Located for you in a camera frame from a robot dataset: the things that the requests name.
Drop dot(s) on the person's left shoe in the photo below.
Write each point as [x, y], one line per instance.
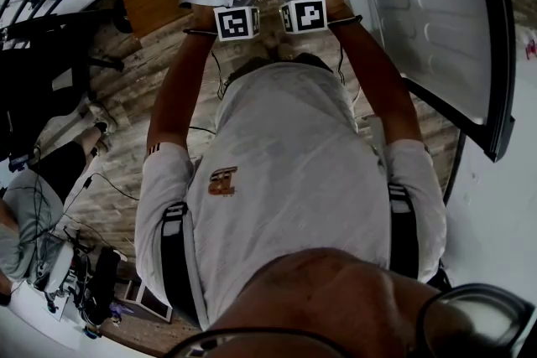
[272, 44]

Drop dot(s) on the black office chair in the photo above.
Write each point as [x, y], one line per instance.
[38, 88]

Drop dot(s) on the black handheld device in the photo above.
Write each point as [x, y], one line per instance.
[105, 285]

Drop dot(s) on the white rounded device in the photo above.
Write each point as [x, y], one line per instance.
[60, 264]

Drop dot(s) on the person's head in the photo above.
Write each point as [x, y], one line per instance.
[335, 297]

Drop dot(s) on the black wristband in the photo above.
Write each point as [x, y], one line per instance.
[201, 32]
[346, 20]

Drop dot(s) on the black-rimmed eyeglasses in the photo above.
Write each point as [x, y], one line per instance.
[482, 318]

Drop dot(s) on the small blue device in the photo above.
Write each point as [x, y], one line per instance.
[19, 163]

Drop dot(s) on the white cap with red print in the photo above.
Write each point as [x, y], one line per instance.
[530, 48]

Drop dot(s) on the person's right forearm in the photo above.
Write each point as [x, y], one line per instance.
[373, 75]

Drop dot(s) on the black cart wheel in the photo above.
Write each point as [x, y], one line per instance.
[123, 21]

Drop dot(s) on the person's white t-shirt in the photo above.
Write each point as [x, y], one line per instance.
[289, 172]

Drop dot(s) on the purple packet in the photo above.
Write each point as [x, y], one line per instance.
[121, 308]

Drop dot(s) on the person's left forearm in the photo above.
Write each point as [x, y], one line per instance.
[180, 88]

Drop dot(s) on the white open frame box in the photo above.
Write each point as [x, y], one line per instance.
[151, 304]

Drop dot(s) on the person's dark shorts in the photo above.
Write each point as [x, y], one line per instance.
[314, 58]

